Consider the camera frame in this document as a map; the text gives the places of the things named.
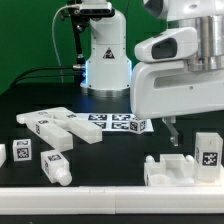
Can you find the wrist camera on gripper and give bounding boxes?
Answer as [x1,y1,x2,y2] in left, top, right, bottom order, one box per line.
[134,27,198,63]

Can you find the black cables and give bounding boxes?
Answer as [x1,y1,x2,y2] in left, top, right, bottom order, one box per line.
[10,65,84,87]

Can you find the white chair seat part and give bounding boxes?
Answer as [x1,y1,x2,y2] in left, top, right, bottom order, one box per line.
[144,154,198,187]

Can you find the printed marker sheet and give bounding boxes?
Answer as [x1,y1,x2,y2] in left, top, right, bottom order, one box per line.
[78,113,135,132]

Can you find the white tagged cube on sheet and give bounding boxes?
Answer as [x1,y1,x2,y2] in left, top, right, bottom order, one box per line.
[129,118,146,134]

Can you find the white frame wall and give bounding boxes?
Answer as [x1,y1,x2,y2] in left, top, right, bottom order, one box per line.
[0,166,224,216]

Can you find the grey camera cable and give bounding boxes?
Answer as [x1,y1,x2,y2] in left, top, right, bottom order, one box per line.
[51,3,81,84]

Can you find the white block left edge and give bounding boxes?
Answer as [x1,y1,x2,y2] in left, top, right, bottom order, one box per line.
[0,144,6,168]

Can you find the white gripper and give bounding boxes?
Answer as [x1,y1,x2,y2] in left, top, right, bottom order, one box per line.
[130,60,224,147]

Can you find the white chair back part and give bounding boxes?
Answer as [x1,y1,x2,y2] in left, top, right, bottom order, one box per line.
[16,107,102,144]

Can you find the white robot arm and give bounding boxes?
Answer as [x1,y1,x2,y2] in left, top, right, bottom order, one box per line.
[80,0,224,138]

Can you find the small white tagged cube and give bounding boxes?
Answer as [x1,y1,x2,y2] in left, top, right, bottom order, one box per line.
[13,139,32,162]

